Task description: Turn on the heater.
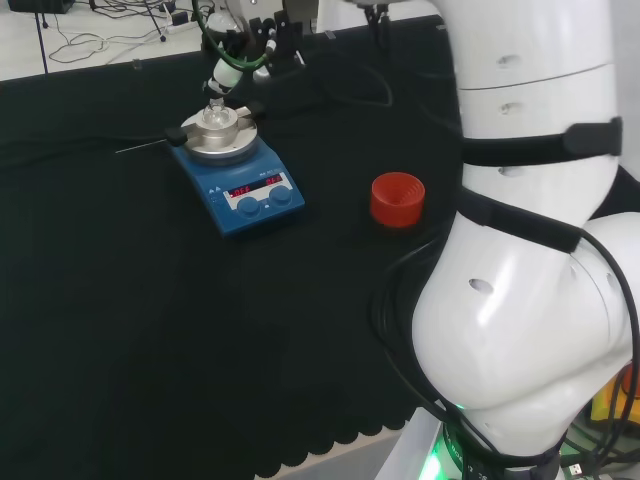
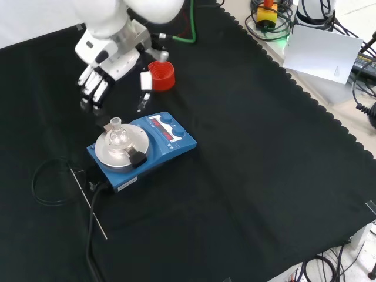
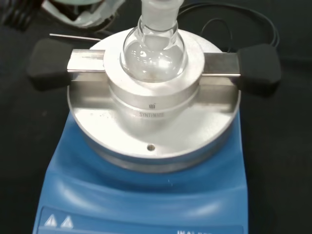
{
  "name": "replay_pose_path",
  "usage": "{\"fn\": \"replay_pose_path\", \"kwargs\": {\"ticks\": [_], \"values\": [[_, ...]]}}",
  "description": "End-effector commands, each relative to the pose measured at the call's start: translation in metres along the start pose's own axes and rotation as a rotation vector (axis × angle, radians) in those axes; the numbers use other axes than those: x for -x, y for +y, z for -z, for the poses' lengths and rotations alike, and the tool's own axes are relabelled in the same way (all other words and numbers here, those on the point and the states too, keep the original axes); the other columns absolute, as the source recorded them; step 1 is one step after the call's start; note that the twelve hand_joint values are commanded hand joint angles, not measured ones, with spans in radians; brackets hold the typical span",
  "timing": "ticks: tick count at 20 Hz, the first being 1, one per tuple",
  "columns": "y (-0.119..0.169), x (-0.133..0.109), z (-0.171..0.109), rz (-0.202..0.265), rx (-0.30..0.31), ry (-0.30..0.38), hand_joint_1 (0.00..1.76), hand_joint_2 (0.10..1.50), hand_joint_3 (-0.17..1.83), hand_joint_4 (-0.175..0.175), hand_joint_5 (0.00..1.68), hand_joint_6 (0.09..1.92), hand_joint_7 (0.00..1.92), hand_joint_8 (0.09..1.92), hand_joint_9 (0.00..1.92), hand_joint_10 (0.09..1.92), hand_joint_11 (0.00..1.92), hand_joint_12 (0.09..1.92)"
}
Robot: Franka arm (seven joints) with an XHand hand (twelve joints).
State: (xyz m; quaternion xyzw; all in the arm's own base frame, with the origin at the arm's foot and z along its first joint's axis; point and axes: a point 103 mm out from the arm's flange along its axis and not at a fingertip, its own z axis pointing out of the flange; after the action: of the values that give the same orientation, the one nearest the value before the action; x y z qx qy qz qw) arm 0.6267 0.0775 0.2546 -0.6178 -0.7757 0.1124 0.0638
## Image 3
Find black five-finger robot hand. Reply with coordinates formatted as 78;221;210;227
0;0;125;32

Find thin metal probe rod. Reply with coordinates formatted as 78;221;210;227
49;33;103;42

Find clear round-bottom glass flask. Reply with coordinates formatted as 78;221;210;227
119;0;188;82

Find aluminium heating block, black handles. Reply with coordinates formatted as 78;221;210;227
26;38;281;137

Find thin black probe cable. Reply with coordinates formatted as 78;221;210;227
175;4;280;53

